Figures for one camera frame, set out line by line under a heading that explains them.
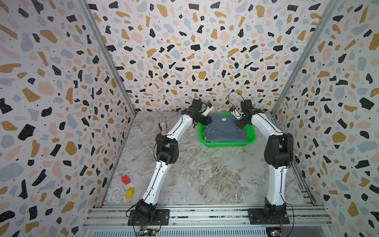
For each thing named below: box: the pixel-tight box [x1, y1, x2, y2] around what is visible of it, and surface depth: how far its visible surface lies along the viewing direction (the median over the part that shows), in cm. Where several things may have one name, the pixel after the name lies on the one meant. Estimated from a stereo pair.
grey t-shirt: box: [202, 112, 249, 143], surface depth 102 cm
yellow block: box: [125, 187, 135, 199], surface depth 82 cm
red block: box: [120, 174, 131, 185], surface depth 85 cm
